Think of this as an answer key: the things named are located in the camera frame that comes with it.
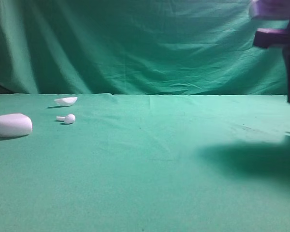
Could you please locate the white earbud near left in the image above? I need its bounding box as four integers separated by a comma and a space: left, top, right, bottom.
56, 114, 76, 125

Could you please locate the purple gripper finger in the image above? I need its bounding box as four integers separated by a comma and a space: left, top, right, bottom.
253, 28, 290, 49
254, 0, 290, 20

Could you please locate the white earbud with dark tip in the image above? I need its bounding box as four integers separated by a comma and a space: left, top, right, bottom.
248, 0, 258, 19

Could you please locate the green backdrop cloth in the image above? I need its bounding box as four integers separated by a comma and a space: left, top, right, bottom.
0, 0, 287, 95

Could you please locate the white earbud case lid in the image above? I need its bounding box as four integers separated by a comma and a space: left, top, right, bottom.
54, 97, 78, 107

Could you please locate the white earbud case base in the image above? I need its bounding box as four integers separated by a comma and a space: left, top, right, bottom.
0, 113, 33, 138

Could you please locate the green table cloth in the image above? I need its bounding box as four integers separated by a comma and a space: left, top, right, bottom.
0, 94, 290, 232

